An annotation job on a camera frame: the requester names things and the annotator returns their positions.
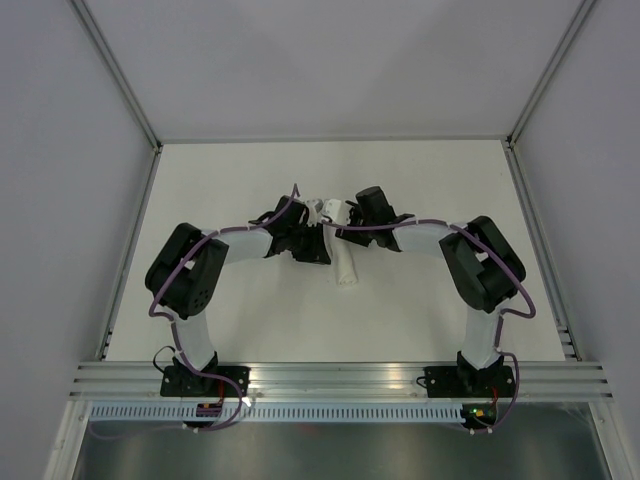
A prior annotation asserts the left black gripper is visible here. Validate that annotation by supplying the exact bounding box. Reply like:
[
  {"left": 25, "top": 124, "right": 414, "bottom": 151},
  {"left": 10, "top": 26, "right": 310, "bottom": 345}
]
[{"left": 286, "top": 222, "right": 330, "bottom": 265}]

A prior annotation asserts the white cloth napkin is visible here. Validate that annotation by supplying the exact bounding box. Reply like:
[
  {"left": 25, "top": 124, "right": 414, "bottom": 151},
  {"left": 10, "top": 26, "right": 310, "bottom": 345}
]
[{"left": 323, "top": 227, "right": 358, "bottom": 288}]

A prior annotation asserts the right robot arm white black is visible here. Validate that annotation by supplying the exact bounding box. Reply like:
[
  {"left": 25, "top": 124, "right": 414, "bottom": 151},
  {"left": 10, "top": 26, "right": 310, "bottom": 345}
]
[{"left": 322, "top": 186, "right": 536, "bottom": 397}]

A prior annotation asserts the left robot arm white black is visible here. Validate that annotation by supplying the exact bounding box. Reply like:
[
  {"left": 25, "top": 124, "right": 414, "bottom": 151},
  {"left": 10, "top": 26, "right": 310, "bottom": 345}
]
[{"left": 145, "top": 195, "right": 331, "bottom": 396}]

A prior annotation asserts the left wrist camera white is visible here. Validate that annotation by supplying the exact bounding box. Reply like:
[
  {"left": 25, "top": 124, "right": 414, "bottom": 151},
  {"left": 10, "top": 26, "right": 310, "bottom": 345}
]
[{"left": 305, "top": 198, "right": 324, "bottom": 226}]

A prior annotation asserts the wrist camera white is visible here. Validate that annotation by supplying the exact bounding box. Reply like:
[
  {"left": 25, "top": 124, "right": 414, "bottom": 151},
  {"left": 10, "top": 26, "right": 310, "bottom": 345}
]
[
  {"left": 305, "top": 198, "right": 324, "bottom": 226},
  {"left": 321, "top": 199, "right": 352, "bottom": 225}
]

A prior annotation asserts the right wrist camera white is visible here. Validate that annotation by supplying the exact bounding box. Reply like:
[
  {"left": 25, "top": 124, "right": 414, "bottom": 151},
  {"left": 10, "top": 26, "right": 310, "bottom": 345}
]
[{"left": 321, "top": 199, "right": 352, "bottom": 225}]

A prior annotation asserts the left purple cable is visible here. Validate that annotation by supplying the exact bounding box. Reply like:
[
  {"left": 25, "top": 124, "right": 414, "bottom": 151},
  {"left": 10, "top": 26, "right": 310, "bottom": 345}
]
[{"left": 89, "top": 182, "right": 306, "bottom": 441}]

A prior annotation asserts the left side aluminium rail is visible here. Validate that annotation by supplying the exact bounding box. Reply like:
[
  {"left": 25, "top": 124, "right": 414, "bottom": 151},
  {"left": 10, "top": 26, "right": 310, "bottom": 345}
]
[{"left": 93, "top": 144, "right": 163, "bottom": 361}]

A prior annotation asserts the aluminium rail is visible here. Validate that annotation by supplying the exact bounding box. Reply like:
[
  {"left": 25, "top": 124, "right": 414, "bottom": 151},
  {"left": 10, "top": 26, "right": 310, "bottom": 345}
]
[
  {"left": 69, "top": 361, "right": 613, "bottom": 403},
  {"left": 93, "top": 144, "right": 163, "bottom": 361},
  {"left": 502, "top": 137, "right": 583, "bottom": 362}
]

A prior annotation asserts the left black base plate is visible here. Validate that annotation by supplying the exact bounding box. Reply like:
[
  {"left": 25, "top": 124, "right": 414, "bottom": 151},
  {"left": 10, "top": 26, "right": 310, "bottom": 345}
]
[{"left": 160, "top": 363, "right": 250, "bottom": 398}]

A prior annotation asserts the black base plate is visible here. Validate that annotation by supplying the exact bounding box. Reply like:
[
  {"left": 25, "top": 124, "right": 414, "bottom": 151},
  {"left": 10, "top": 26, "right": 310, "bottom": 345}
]
[
  {"left": 416, "top": 366, "right": 517, "bottom": 399},
  {"left": 160, "top": 363, "right": 250, "bottom": 398}
]

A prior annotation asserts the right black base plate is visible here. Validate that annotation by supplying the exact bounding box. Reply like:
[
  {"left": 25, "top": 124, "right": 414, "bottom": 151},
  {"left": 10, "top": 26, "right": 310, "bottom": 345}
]
[{"left": 416, "top": 366, "right": 517, "bottom": 399}]

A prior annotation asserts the aluminium front rail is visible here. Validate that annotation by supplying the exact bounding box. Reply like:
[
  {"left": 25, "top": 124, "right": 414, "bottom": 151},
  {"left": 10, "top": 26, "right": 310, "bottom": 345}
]
[{"left": 69, "top": 361, "right": 613, "bottom": 403}]

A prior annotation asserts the right side aluminium rail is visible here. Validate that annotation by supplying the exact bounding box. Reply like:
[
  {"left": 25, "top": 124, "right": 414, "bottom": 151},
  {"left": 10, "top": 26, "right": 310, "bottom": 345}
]
[{"left": 502, "top": 137, "right": 583, "bottom": 362}]

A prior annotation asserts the white slotted cable duct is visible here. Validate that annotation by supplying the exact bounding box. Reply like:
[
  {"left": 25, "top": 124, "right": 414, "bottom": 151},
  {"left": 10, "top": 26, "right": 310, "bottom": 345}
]
[{"left": 90, "top": 402, "right": 464, "bottom": 423}]

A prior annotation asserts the right aluminium frame post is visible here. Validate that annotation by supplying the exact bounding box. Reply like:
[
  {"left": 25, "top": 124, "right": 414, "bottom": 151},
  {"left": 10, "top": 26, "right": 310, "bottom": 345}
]
[{"left": 505, "top": 0, "right": 599, "bottom": 149}]

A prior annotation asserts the aluminium frame post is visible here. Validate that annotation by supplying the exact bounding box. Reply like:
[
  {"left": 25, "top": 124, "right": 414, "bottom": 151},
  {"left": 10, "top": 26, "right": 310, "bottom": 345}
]
[
  {"left": 68, "top": 0, "right": 162, "bottom": 153},
  {"left": 505, "top": 0, "right": 599, "bottom": 149}
]

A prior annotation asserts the left aluminium frame post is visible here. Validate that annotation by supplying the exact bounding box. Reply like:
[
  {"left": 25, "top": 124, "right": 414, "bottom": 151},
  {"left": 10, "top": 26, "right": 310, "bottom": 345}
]
[{"left": 68, "top": 0, "right": 162, "bottom": 153}]

